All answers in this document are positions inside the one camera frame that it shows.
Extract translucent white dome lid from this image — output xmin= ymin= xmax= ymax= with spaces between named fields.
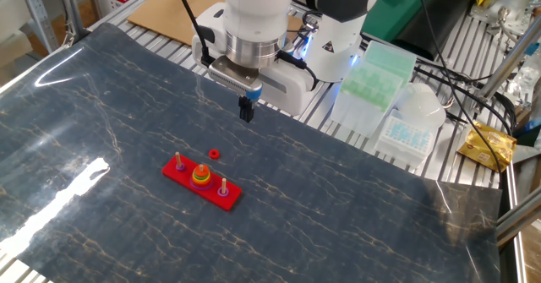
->
xmin=395 ymin=82 xmax=447 ymax=128

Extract black arm cable harness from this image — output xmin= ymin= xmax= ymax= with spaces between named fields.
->
xmin=287 ymin=8 xmax=325 ymax=43

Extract black sheet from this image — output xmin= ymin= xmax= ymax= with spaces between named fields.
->
xmin=395 ymin=0 xmax=474 ymax=61

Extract red Hanoi base board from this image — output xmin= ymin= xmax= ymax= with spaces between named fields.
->
xmin=161 ymin=154 xmax=243 ymax=212

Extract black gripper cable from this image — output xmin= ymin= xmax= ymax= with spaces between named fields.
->
xmin=276 ymin=50 xmax=318 ymax=90

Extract green board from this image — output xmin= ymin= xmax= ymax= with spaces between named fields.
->
xmin=361 ymin=0 xmax=449 ymax=43

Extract large purple Hanoi ring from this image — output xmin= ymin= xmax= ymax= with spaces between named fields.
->
xmin=189 ymin=178 xmax=215 ymax=192

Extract blue pipette tip box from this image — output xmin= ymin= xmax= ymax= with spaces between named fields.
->
xmin=374 ymin=108 xmax=439 ymax=170

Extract black table cable bundle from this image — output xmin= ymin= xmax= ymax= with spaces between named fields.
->
xmin=413 ymin=61 xmax=515 ymax=136

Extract black camera cable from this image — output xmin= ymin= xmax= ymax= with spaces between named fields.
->
xmin=174 ymin=0 xmax=216 ymax=68

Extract dark blue marble mat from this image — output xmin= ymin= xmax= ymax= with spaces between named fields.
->
xmin=0 ymin=23 xmax=504 ymax=283

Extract slanted aluminium profile bar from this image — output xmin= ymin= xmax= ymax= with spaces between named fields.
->
xmin=477 ymin=19 xmax=541 ymax=102

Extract thin black cable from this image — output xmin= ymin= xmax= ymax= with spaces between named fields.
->
xmin=415 ymin=0 xmax=506 ymax=173

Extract green pipette tip box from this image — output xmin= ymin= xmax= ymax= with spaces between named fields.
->
xmin=329 ymin=40 xmax=418 ymax=139

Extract gold snack packet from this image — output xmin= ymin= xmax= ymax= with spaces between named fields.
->
xmin=456 ymin=120 xmax=518 ymax=173

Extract silver wrist camera blue caps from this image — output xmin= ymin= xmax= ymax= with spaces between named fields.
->
xmin=207 ymin=56 xmax=264 ymax=102

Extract white storage box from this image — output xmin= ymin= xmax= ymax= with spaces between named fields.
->
xmin=0 ymin=0 xmax=33 ymax=43

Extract perforated metal shelf upright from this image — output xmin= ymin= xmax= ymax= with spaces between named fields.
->
xmin=16 ymin=0 xmax=60 ymax=55

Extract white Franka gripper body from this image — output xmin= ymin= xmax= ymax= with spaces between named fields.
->
xmin=191 ymin=2 xmax=317 ymax=116

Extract brown cardboard sheet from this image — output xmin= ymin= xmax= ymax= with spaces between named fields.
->
xmin=126 ymin=0 xmax=305 ymax=47

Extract grey metal post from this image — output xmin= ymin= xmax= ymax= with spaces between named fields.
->
xmin=57 ymin=0 xmax=88 ymax=43

